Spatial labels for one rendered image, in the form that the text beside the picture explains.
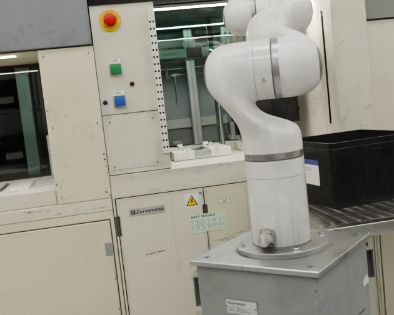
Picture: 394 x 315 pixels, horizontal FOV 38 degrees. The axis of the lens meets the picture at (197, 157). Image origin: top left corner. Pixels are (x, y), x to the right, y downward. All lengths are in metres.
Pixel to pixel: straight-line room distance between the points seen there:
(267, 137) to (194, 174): 0.76
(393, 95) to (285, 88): 0.98
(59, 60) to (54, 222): 0.50
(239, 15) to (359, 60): 0.59
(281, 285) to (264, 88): 0.37
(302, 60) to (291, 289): 0.42
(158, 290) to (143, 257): 0.12
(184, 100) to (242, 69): 1.64
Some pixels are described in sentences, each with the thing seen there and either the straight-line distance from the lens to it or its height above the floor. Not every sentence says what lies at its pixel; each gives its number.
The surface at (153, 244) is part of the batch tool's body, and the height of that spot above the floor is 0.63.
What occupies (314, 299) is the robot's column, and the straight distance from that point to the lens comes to 1.05.
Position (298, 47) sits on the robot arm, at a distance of 1.11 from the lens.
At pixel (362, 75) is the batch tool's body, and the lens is 1.95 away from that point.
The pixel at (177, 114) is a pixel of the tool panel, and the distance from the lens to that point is 2.72.
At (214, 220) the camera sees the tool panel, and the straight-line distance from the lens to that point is 1.87.
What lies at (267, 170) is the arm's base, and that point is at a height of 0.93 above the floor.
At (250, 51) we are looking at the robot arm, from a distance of 1.12.
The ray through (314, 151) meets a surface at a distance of 1.55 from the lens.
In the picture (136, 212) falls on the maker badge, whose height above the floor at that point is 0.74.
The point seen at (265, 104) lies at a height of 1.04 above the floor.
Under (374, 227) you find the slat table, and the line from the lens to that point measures 1.35.
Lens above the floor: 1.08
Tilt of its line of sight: 6 degrees down
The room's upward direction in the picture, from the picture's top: 6 degrees counter-clockwise
